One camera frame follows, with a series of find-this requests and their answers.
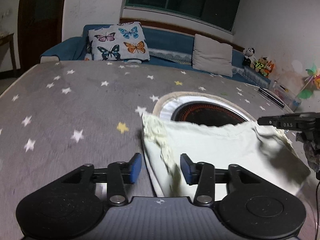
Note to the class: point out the black stick on table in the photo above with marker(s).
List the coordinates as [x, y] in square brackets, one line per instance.
[272, 96]

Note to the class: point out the yellow green plush toy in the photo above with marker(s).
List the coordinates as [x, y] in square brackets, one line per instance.
[260, 65]

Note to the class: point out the colourful pinwheel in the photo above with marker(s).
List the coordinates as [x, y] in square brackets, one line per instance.
[311, 83]

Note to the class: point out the dark wooden door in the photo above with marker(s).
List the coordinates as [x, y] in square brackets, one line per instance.
[39, 28]

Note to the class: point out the orange fox plush toy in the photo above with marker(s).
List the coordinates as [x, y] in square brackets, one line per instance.
[268, 68]

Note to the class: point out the blue sofa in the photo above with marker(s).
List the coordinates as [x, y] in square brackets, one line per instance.
[166, 48]

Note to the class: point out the butterfly print pillow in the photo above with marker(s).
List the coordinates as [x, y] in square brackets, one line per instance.
[119, 42]

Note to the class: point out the dark wooden side table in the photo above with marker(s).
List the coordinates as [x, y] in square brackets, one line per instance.
[8, 60]

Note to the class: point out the grey star tablecloth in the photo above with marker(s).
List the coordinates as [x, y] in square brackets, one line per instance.
[63, 123]

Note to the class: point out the clear plastic box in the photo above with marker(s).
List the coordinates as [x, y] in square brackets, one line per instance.
[286, 96]

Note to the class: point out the beige cushion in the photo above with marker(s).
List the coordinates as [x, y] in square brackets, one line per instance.
[212, 56]

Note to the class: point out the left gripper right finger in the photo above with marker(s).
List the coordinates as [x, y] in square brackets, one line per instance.
[201, 174]

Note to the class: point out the panda plush toy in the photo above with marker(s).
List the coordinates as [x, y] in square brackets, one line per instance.
[249, 57]

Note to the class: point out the pale green t-shirt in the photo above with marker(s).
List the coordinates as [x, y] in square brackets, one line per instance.
[263, 150]

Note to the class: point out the round built-in induction cooker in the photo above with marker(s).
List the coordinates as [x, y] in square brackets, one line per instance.
[200, 109]

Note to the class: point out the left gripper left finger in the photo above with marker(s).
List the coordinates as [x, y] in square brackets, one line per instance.
[120, 174]

